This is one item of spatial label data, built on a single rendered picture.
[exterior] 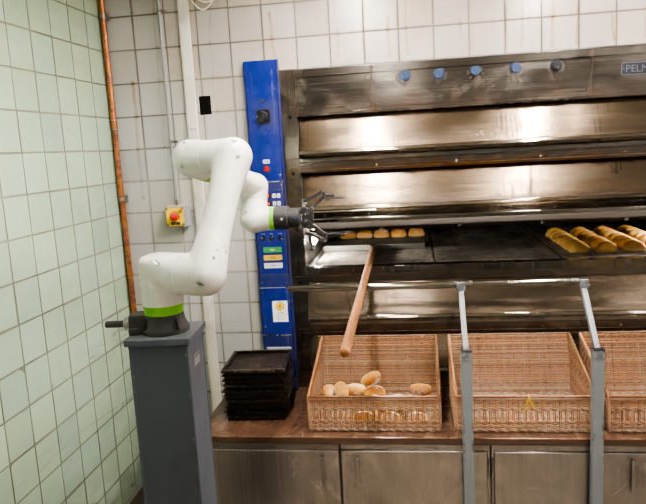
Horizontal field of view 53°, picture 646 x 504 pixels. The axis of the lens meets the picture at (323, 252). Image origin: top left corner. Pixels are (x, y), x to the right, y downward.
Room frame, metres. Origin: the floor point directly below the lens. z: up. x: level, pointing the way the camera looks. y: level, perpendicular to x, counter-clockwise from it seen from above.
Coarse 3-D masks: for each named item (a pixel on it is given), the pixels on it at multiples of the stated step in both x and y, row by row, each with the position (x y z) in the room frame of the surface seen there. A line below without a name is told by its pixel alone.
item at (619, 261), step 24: (360, 264) 3.09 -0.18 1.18; (384, 264) 3.05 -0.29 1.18; (408, 264) 3.02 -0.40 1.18; (432, 264) 2.99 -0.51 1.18; (456, 264) 2.97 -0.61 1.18; (480, 264) 2.96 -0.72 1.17; (504, 264) 2.94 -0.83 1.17; (528, 264) 2.93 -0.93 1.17; (552, 264) 2.91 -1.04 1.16; (576, 264) 2.90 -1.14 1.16; (600, 264) 2.88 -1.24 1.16; (624, 264) 2.87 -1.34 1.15
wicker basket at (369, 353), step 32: (320, 352) 2.94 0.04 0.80; (352, 352) 2.99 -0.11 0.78; (384, 352) 2.97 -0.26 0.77; (416, 352) 2.94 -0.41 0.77; (320, 384) 2.89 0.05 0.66; (384, 384) 2.93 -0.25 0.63; (320, 416) 2.57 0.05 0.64; (352, 416) 2.55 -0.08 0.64; (384, 416) 2.53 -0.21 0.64; (416, 416) 2.51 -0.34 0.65
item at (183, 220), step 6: (186, 204) 3.14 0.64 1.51; (168, 210) 3.09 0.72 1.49; (174, 210) 3.09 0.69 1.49; (186, 210) 3.11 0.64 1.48; (168, 216) 3.09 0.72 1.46; (180, 216) 3.08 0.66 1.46; (186, 216) 3.10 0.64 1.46; (168, 222) 3.09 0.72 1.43; (174, 222) 3.09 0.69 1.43; (180, 222) 3.08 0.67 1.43; (186, 222) 3.09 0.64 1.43
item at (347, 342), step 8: (368, 256) 3.13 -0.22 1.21; (368, 264) 2.92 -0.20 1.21; (368, 272) 2.76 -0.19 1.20; (360, 288) 2.44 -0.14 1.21; (360, 296) 2.31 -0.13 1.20; (360, 304) 2.22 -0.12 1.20; (352, 312) 2.10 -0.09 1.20; (352, 320) 1.99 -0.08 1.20; (352, 328) 1.91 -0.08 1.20; (344, 336) 1.84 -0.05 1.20; (352, 336) 1.85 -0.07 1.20; (344, 344) 1.75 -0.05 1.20; (344, 352) 1.72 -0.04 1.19
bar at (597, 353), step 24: (288, 288) 2.70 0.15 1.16; (312, 288) 2.69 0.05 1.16; (336, 288) 2.67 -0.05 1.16; (384, 288) 2.65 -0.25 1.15; (408, 288) 2.64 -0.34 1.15; (432, 288) 2.62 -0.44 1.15; (456, 288) 2.60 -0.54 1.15; (600, 360) 2.31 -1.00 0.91; (600, 384) 2.31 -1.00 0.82; (600, 408) 2.31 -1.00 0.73; (600, 432) 2.31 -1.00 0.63; (600, 456) 2.31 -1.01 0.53; (600, 480) 2.31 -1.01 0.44
